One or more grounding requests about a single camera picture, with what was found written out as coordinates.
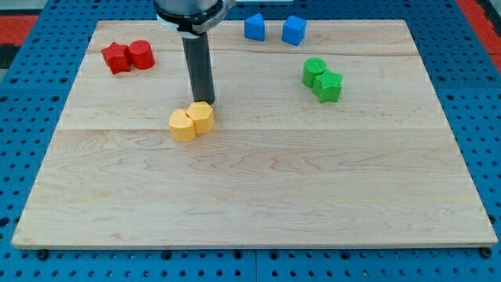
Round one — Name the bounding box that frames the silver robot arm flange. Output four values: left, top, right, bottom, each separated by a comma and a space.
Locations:
153, 0, 236, 39

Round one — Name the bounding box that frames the blue triangle block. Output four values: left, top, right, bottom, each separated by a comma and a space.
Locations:
244, 13, 265, 42

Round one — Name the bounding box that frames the blue cube block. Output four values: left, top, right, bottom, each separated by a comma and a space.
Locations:
282, 16, 307, 46

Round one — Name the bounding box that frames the yellow hexagon block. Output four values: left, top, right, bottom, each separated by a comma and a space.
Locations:
187, 101, 214, 135

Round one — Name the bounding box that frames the yellow heart block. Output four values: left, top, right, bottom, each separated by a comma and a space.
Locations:
168, 109, 196, 142

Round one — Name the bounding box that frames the light wooden board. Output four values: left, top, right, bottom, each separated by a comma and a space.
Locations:
12, 20, 498, 250

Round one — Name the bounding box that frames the green star block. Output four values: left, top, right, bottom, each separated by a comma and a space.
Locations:
312, 70, 344, 103

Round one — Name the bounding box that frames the green cylinder block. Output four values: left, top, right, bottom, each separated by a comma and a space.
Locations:
301, 57, 326, 88

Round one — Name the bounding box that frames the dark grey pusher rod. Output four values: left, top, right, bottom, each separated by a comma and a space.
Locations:
182, 33, 215, 105

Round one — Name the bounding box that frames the red cylinder block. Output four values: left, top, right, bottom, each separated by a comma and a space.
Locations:
128, 40, 155, 70

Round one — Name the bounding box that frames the red star block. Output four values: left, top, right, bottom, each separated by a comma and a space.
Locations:
101, 42, 132, 74

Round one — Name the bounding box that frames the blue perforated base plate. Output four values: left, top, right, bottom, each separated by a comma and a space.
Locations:
1, 0, 500, 281

